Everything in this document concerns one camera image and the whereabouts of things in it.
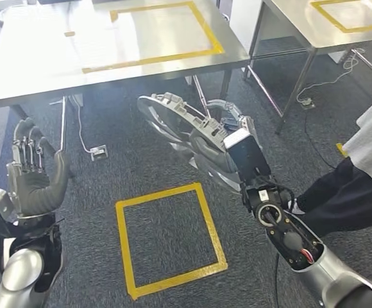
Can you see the metal floor socket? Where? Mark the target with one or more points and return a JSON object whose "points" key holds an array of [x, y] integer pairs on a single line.
{"points": [[99, 153], [308, 104]]}

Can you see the yellow tape frame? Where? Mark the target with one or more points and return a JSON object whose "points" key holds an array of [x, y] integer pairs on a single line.
{"points": [[330, 19], [212, 34]]}

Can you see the silver plastic wheel hubcap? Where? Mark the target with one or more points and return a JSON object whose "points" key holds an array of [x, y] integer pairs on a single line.
{"points": [[173, 114]]}

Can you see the person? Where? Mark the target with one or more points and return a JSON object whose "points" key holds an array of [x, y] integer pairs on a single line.
{"points": [[365, 140]]}

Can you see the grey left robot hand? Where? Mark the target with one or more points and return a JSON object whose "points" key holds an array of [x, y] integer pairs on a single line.
{"points": [[35, 191]]}

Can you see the yellow floor tape square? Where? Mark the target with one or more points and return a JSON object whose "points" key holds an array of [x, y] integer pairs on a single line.
{"points": [[127, 246], [341, 149]]}

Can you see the small yellow tape strip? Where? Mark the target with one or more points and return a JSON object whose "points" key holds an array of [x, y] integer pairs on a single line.
{"points": [[69, 33]]}

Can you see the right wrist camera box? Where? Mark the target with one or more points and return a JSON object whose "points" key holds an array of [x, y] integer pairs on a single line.
{"points": [[247, 153]]}

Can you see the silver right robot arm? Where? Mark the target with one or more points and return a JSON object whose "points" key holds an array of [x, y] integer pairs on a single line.
{"points": [[327, 276]]}

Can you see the steel workbench table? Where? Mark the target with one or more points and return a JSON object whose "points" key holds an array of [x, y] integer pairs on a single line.
{"points": [[77, 55], [301, 25]]}

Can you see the white cabinet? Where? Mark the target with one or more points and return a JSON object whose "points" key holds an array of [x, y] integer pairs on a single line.
{"points": [[242, 21]]}

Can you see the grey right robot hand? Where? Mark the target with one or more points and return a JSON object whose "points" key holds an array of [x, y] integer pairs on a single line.
{"points": [[211, 157]]}

